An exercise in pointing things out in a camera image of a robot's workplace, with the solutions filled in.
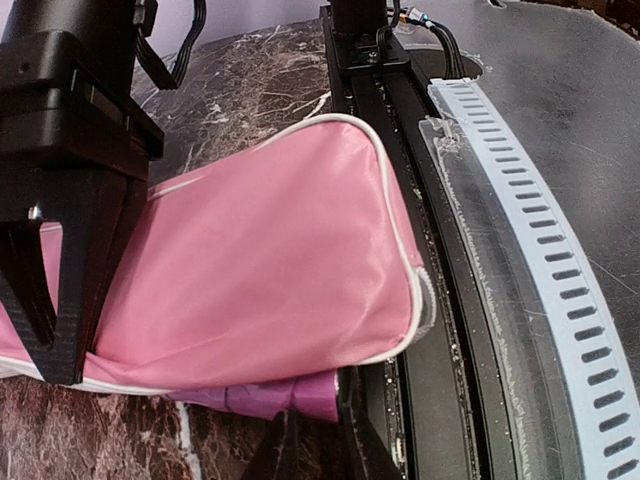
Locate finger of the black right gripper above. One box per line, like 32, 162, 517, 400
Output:
1, 221, 57, 350
37, 170, 147, 385

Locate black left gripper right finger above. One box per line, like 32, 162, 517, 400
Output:
339, 367, 402, 480

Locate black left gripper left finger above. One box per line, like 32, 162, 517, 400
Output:
242, 410, 302, 480

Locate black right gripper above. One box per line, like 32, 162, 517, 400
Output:
1, 1, 164, 225

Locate pink badminton racket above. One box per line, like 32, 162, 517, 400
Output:
165, 370, 339, 423

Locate pink racket cover bag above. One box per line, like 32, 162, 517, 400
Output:
1, 114, 436, 395

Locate black front table rail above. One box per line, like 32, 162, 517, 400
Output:
321, 1, 518, 479

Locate grey slotted cable duct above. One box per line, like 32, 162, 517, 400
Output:
428, 79, 639, 479

